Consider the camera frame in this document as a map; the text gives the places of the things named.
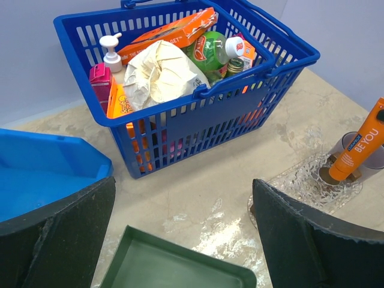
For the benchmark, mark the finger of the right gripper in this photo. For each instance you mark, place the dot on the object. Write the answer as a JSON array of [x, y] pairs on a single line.
[[380, 116]]

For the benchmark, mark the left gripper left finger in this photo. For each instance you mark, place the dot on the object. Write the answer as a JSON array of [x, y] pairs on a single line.
[[58, 245]]

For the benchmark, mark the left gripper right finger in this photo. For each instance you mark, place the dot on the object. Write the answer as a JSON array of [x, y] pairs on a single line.
[[305, 247]]

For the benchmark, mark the orange toothpaste tube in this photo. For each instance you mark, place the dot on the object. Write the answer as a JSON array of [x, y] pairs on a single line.
[[365, 142]]

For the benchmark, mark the purple translucent cup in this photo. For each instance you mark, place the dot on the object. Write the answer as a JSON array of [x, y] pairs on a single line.
[[371, 166]]

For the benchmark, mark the clear glass tray wooden handles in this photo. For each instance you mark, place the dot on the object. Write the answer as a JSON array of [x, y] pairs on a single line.
[[303, 183]]

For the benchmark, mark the green metal tray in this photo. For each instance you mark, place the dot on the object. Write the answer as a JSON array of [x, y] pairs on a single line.
[[144, 260]]

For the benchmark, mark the light blue compartment bin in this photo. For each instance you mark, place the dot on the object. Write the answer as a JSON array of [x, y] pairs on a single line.
[[39, 169]]

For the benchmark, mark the orange pink snack box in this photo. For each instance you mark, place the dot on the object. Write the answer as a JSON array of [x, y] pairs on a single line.
[[249, 53]]

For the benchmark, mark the dark blue shopping basket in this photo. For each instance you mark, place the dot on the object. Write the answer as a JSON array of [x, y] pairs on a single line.
[[167, 133]]

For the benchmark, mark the glass jar gold lid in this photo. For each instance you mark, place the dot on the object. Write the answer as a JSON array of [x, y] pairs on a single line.
[[234, 66]]

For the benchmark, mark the orange scrub sponge pack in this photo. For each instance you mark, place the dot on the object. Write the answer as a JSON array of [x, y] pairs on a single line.
[[119, 106]]

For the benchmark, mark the pink carton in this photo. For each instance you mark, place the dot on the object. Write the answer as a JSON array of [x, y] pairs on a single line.
[[100, 78]]

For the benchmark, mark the green soda bottle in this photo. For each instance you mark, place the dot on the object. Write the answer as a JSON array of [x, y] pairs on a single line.
[[211, 53]]

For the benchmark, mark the white pump bottle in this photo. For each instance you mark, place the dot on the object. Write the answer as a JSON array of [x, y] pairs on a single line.
[[112, 60]]

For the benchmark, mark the crumpled beige paper bag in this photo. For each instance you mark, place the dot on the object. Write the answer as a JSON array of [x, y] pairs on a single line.
[[160, 73]]

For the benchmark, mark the orange cardboard box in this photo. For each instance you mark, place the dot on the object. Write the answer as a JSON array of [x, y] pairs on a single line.
[[181, 33]]

